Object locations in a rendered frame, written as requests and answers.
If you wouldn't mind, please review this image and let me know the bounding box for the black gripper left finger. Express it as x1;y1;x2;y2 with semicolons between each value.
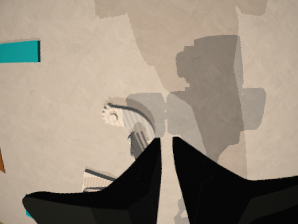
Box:
23;137;162;224

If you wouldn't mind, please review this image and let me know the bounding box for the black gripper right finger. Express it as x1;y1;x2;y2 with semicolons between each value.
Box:
173;136;298;224

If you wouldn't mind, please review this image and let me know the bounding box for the teal flat bar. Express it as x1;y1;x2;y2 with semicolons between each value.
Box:
0;40;41;64

